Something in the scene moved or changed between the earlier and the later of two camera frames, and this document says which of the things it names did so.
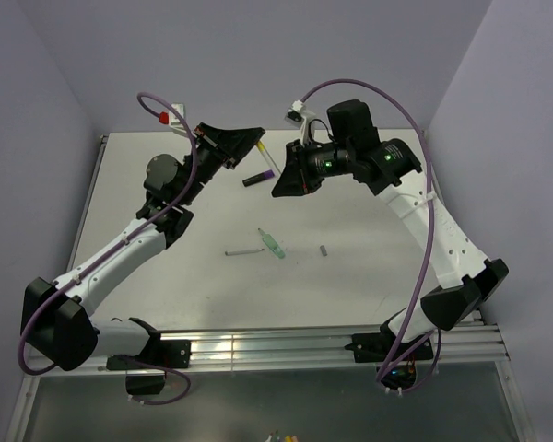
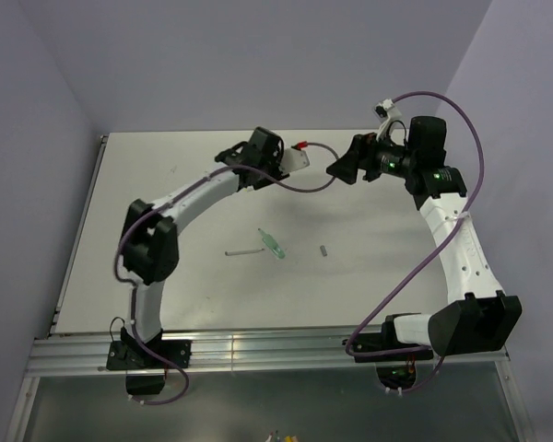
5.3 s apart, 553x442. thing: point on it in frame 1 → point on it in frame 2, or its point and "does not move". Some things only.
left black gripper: x=229 y=146 → x=277 y=174
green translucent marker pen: x=272 y=244 does not move
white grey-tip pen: x=242 y=251 does not move
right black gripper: x=297 y=177 → x=362 y=155
